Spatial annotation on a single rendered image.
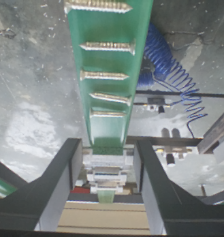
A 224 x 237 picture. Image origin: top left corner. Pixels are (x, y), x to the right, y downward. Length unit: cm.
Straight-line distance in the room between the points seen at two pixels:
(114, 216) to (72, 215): 10
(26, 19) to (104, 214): 101
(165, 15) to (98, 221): 96
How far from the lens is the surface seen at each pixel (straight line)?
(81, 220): 47
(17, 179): 44
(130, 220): 47
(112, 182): 25
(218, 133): 70
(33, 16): 109
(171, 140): 80
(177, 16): 105
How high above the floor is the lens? 94
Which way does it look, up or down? 37 degrees down
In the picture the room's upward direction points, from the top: 178 degrees counter-clockwise
